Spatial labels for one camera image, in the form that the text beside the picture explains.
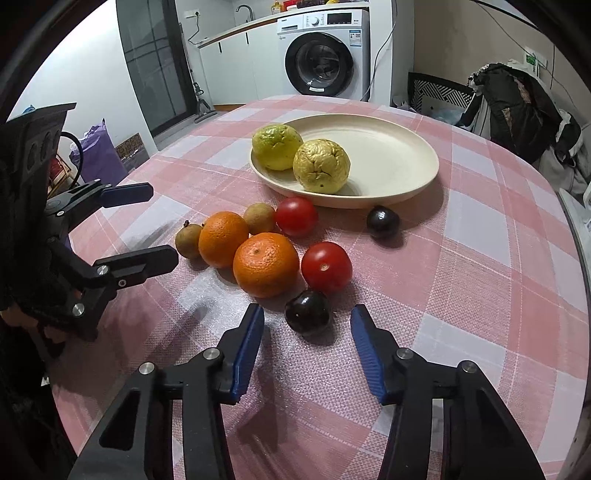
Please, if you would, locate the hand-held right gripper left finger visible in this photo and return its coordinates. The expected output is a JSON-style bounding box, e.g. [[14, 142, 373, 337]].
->
[[69, 303, 265, 480]]

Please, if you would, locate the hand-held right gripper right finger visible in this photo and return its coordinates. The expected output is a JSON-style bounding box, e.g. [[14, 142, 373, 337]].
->
[[350, 305, 546, 480]]

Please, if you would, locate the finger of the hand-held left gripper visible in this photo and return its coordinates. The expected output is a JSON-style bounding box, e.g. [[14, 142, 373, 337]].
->
[[45, 181, 154, 232], [46, 240, 179, 342]]

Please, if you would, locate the brown longan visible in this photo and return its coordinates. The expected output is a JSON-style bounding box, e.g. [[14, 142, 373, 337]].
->
[[174, 220, 204, 259], [243, 202, 277, 235]]

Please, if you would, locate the dark purple plum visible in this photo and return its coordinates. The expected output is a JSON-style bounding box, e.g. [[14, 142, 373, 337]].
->
[[366, 206, 401, 239], [284, 290, 331, 334]]

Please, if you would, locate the small orange mandarin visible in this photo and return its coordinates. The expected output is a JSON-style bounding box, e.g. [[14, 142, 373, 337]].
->
[[198, 211, 250, 269]]

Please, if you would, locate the large orange mandarin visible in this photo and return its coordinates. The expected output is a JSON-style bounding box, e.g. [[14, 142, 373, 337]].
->
[[233, 232, 300, 299]]

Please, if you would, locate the red tomato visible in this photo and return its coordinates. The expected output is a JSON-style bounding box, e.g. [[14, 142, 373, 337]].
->
[[275, 197, 319, 237], [301, 241, 353, 296]]

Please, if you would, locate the cream oval plate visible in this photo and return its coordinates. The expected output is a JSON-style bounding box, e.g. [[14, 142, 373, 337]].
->
[[249, 114, 439, 209]]

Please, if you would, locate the red wooden crate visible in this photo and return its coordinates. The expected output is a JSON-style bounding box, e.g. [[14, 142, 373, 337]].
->
[[46, 157, 75, 195]]

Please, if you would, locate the purple plastic bag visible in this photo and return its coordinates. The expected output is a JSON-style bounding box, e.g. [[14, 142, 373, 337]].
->
[[69, 119, 129, 185]]

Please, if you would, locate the patterned cardboard box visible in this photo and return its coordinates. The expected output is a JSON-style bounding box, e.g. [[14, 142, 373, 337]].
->
[[115, 134, 149, 162]]

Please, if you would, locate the upright floor cleaner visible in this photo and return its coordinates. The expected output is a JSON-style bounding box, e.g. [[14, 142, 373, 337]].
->
[[182, 28, 218, 123]]

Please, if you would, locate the pink checked tablecloth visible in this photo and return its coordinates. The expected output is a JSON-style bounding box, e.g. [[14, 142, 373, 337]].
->
[[48, 95, 583, 480]]

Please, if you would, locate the dark glass door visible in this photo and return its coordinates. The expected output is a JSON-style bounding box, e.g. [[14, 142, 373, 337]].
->
[[116, 0, 195, 137]]

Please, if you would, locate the yellow-green citrus fruit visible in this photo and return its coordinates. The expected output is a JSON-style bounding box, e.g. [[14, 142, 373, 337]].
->
[[252, 124, 304, 171]]

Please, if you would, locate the white base cabinet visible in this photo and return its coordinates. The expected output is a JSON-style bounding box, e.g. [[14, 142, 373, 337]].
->
[[199, 25, 283, 108]]

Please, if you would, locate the wrinkled yellow guava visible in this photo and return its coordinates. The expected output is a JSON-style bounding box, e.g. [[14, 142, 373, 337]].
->
[[293, 138, 351, 193]]

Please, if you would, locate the white countertop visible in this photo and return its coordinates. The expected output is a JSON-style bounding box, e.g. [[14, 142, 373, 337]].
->
[[198, 2, 370, 47]]

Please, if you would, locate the white washing machine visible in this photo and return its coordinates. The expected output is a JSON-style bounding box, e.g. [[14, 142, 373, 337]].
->
[[276, 8, 371, 100]]

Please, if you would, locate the black patterned box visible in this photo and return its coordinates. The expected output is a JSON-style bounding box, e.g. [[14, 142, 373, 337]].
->
[[407, 71, 476, 125]]

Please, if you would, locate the pile of dark clothes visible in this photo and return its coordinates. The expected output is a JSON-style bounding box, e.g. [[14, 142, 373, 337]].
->
[[462, 62, 583, 167]]

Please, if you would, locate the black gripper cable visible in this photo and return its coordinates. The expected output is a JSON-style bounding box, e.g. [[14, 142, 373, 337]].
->
[[58, 131, 84, 185]]

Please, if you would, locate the black socket cable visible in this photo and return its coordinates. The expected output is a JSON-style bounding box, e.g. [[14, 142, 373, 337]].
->
[[187, 14, 218, 47]]

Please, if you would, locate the grey washing machine hose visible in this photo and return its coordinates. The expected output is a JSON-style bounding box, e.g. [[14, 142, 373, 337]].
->
[[369, 0, 398, 100]]

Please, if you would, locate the green labelled wall socket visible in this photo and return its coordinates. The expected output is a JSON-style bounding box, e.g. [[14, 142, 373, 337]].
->
[[524, 48, 548, 75]]

